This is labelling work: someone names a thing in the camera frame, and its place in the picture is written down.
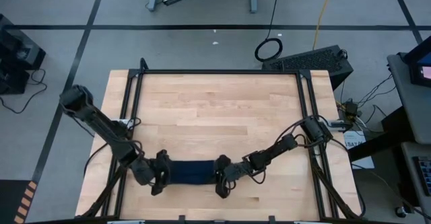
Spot black caster wheel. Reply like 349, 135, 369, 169
395, 205, 409, 219

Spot black keyboard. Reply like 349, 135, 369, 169
412, 155, 431, 198

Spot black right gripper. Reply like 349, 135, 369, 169
215, 154, 252, 200

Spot black screen device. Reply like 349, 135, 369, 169
403, 35, 431, 88

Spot white labelled box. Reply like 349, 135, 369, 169
342, 129, 376, 170

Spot black hanging cable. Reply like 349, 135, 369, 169
254, 0, 284, 63

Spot black mat orange stripes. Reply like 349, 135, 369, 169
0, 179, 39, 224

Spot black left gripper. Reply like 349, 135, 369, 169
150, 149, 172, 197

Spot yellow hanging cable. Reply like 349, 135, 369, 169
312, 0, 336, 51

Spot navy blue towel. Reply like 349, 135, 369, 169
169, 159, 218, 186

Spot black power adapter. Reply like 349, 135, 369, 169
342, 98, 360, 118

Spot grey side desk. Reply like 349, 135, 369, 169
386, 51, 431, 145

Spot black equipment stack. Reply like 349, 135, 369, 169
0, 13, 46, 96

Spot black metal table frame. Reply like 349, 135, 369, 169
75, 58, 366, 223

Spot black perforated computer tower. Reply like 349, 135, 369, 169
261, 44, 354, 91

